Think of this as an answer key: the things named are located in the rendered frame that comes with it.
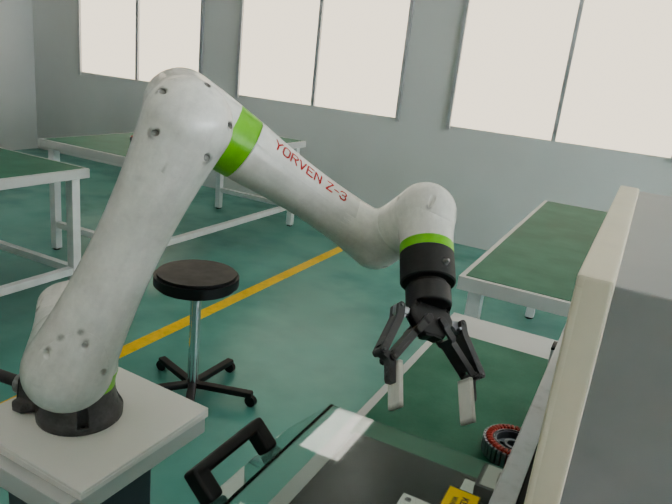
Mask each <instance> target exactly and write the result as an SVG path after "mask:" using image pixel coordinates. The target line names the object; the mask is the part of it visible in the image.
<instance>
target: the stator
mask: <svg viewBox="0 0 672 504"><path fill-rule="evenodd" d="M514 427H515V428H514ZM520 429H521V427H520V428H519V427H518V426H514V425H510V424H494V425H491V426H489V427H487V428H486V429H485V430H484V433H483V437H482V442H481V450H482V453H483V454H484V455H485V457H487V459H488V460H490V461H491V462H492V463H495V465H497V466H499V467H502V468H504V466H505V464H506V461H507V459H508V457H509V454H510V452H511V450H512V447H513V445H514V443H515V440H516V438H517V436H518V433H519V431H520Z"/></svg>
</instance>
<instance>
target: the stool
mask: <svg viewBox="0 0 672 504"><path fill-rule="evenodd" d="M239 277H240V276H239V274H238V273H237V272H236V271H235V270H234V269H233V268H232V267H230V266H228V265H226V264H223V263H219V262H215V261H209V260H198V259H189V260H178V261H173V262H169V263H166V264H163V265H161V266H160V267H159V268H158V269H156V270H155V271H154V273H153V286H154V287H155V288H156V289H157V290H158V291H159V292H161V293H162V294H164V295H166V296H169V297H172V298H176V299H181V300H189V301H190V326H189V353H188V374H187V373H186V372H185V371H184V370H182V369H181V368H180V367H179V366H177V365H176V364H175V363H173V362H172V361H171V360H170V359H168V358H167V357H166V356H162V357H159V361H157V363H156V366H157V368H158V369H159V370H160V371H163V370H165V369H168V370H169V371H171V372H172V373H173V374H174V375H175V376H177V377H178V378H179V379H180V380H182V381H175V382H168V383H160V384H157V385H160V386H162V387H164V388H166V389H168V390H170V391H171V390H178V389H186V388H187V393H186V398H188V399H190V400H192V401H194V400H195V393H196V388H197V389H202V390H207V391H213V392H218V393H223V394H228V395H233V396H239V397H244V398H245V400H244V401H245V404H246V405H247V406H248V407H253V406H254V405H256V403H257V399H256V397H255V396H254V395H253V391H252V390H247V389H242V388H237V387H232V386H226V385H221V384H216V383H210V382H205V381H206V380H208V379H209V378H211V377H212V376H214V375H216V374H217V373H219V372H221V371H222V370H224V369H225V370H226V371H227V372H228V373H231V372H233V371H234V370H235V364H234V363H233V359H230V358H227V359H225V360H223V361H222V362H220V363H218V364H216V365H215V366H213V367H211V368H210V369H208V370H206V371H204V372H203V373H201V374H199V375H198V369H199V345H200V322H201V301H208V300H216V299H220V298H224V297H227V296H229V295H231V294H232V293H233V292H235V291H236V290H237V289H238V287H239Z"/></svg>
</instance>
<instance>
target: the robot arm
mask: <svg viewBox="0 0 672 504"><path fill-rule="evenodd" d="M212 169H213V170H214V171H216V172H218V173H220V174H222V175H223V176H225V177H227V178H229V179H231V180H232V181H234V182H236V183H238V184H240V185H242V186H244V187H246V188H248V189H250V190H252V191H253V192H255V193H257V194H259V195H261V196H263V197H265V198H267V199H268V200H270V201H272V202H274V203H276V204H277V205H279V206H281V207H282V208H284V209H286V210H287V211H289V212H291V213H292V214H294V215H296V216H297V217H299V218H300V219H302V220H303V221H305V222H306V223H308V224H309V225H311V226H312V227H314V228H315V229H316V230H318V231H319V232H321V233H322V234H323V235H325V236H326V237H327V238H329V239H330V240H331V241H332V242H334V243H335V244H336V245H337V246H338V247H340V248H341V249H342V250H343V251H345V252H346V253H347V254H348V255H349V256H350V257H351V258H353V259H354V260H355V261H356V262H357V263H358V264H360V265H361V266H363V267H365V268H368V269H374V270H378V269H382V268H387V267H389V266H391V265H392V264H393V263H395V262H396V261H398V260H400V285H401V287H402V288H403V289H404V290H405V303H404V302H403V301H400V302H398V303H397V304H395V305H393V306H391V308H390V316H389V319H388V321H387V323H386V325H385V327H384V329H383V331H382V333H381V335H380V337H379V339H378V341H377V343H376V345H375V347H374V349H373V352H372V354H373V356H374V357H379V358H380V359H379V362H380V364H381V365H384V381H385V384H388V410H389V411H393V410H396V409H399V408H402V407H403V360H401V359H399V360H397V359H398V358H399V356H400V355H401V354H402V353H403V352H404V351H405V350H406V348H407V347H408V346H409V345H410V344H411V343H412V341H413V340H414V339H415V338H416V337H418V339H421V340H427V341H429V342H432V343H436V344H437V346H438V347H439V348H441V349H442V350H443V351H444V353H445V355H446V356H447V358H448V359H449V361H450V363H451V364H452V366H453V367H454V369H455V371H456V372H457V374H458V375H459V377H460V379H461V380H460V381H458V397H459V414H460V425H462V426H464V425H468V424H471V423H475V422H476V413H475V401H476V399H477V395H476V381H477V380H479V379H482V378H485V376H486V375H485V372H484V369H483V367H482V365H481V362H480V360H479V358H478V355H477V353H476V351H475V348H474V346H473V344H472V341H471V339H470V337H469V334H468V330H467V324H466V321H465V320H460V321H452V319H451V317H450V310H451V307H452V293H451V289H452V288H453V287H454V286H455V284H456V273H455V257H454V228H455V223H456V218H457V208H456V204H455V201H454V199H453V197H452V196H451V194H450V193H449V192H448V191H447V190H446V189H445V188H443V187H442V186H440V185H438V184H435V183H431V182H421V183H416V184H414V185H411V186H410V187H408V188H407V189H405V190H404V191H403V192H402V193H400V194H399V195H398V196H397V197H395V198H394V199H393V200H392V201H390V202H389V203H387V204H386V205H384V206H383V207H381V208H379V209H375V208H373V207H372V206H370V205H368V204H366V203H365V202H363V201H361V200H360V199H359V198H358V197H356V196H355V195H353V194H352V193H350V192H349V191H347V190H346V189H344V188H343V187H341V186H340V185H339V184H337V183H336V182H334V181H333V180H332V179H330V178H329V177H328V176H326V175H325V174H324V173H322V172H321V171H320V170H318V169H317V168H316V167H314V166H313V165H312V164H311V163H309V162H308V161H307V160H306V159H304V158H303V157H302V156H301V155H300V154H298V153H297V152H296V151H295V150H294V149H292V148H291V147H290V146H289V145H288V144H287V143H285V142H284V141H283V140H282V139H281V138H280V137H279V136H277V135H276V134H275V133H274V132H273V131H272V130H271V129H270V128H269V127H267V126H266V125H265V124H264V123H263V122H261V121H260V120H259V119H258V118H257V117H256V116H254V115H253V114H252V113H251V112H250V111H248V110H247V109H246V108H245V107H243V106H242V105H241V104H240V103H239V102H237V101H236V100H235V99H234V98H232V97H231V96H230V95H228V94H227V93H226V92H225V91H223V90H222V89H221V88H219V87H218V86H217V85H216V84H214V83H213V82H212V81H210V80H209V79H208V78H206V77H205V76H204V75H202V74H201V73H199V72H197V71H195V70H192V69H189V68H183V67H175V68H170V69H167V70H164V71H162V72H160V73H158V74H157V75H156V76H154V77H153V78H152V80H151V81H150V82H149V83H148V85H147V87H146V89H145V91H144V95H143V101H142V108H141V111H140V115H139V118H138V121H137V124H136V128H135V131H134V134H133V137H132V140H131V143H130V146H129V149H128V152H127V154H126V157H125V160H124V163H123V165H122V168H121V171H120V173H119V176H118V179H117V181H116V184H115V186H114V189H113V191H112V194H111V196H110V198H109V201H108V203H107V205H106V208H105V210H104V212H103V214H102V217H101V219H100V221H99V223H98V225H97V228H96V230H95V232H94V234H93V236H92V238H91V240H90V242H89V244H88V246H87V248H86V250H85V252H84V254H83V256H82V258H81V260H80V262H79V264H78V266H77V268H76V269H75V271H74V273H73V275H72V277H71V278H70V280H67V281H62V282H58V283H55V284H53V285H51V286H49V287H47V288H46V289H45V290H44V291H43V292H42V293H41V294H40V296H39V298H38V300H37V305H36V312H35V319H34V324H33V328H32V331H31V334H30V337H29V340H28V342H27V345H26V348H25V351H24V353H23V356H22V359H21V363H20V369H19V374H18V375H17V374H14V373H11V372H8V371H5V370H2V369H0V382H2V383H5V384H8V385H10V386H12V390H13V391H14V392H15V393H16V394H17V398H16V399H14V400H13V401H12V410H13V411H15V412H18V413H28V412H35V421H36V424H37V425H38V426H39V428H41V429H42V430H43V431H45V432H47V433H50V434H53V435H57V436H64V437H78V436H85V435H90V434H94V433H97V432H100V431H103V430H105V429H107V428H109V427H110V426H112V425H113V424H115V423H116V422H117V421H118V420H119V419H120V417H121V415H122V413H123V399H122V397H121V395H120V394H119V393H118V391H117V389H116V382H115V380H116V375H117V372H118V360H119V357H120V354H121V351H122V348H123V345H124V342H125V340H126V337H127V334H128V332H129V329H130V326H131V324H132V321H133V319H134V316H135V314H136V311H137V309H138V306H139V304H140V302H141V299H142V297H143V295H144V292H145V290H146V288H147V286H148V284H149V281H150V279H151V277H152V275H153V273H154V271H155V269H156V267H157V265H158V263H159V260H160V258H161V257H162V255H163V253H164V251H165V249H166V247H167V245H168V243H169V241H170V239H171V237H172V236H173V234H174V232H175V230H176V228H177V226H178V225H179V223H180V221H181V219H182V218H183V216H184V214H185V212H186V211H187V209H188V207H189V206H190V204H191V202H192V201H193V199H194V197H195V196H196V194H197V193H198V191H199V189H200V188H201V186H202V185H203V183H204V182H205V180H206V178H207V177H208V175H209V174H210V172H211V171H212ZM405 305H406V306H405ZM404 317H406V318H407V320H408V322H409V324H410V326H409V327H408V328H407V330H406V331H405V332H404V333H403V335H402V336H401V337H400V339H399V340H398V341H397V342H396V343H395V344H394V345H393V346H392V347H391V349H390V350H389V348H390V346H391V344H392V342H393V340H394V338H395V336H396V333H397V331H398V329H399V327H400V325H401V323H402V321H403V319H404ZM445 336H447V338H448V339H446V340H442V339H444V337H445ZM476 371H477V372H476ZM466 372H467V374H466Z"/></svg>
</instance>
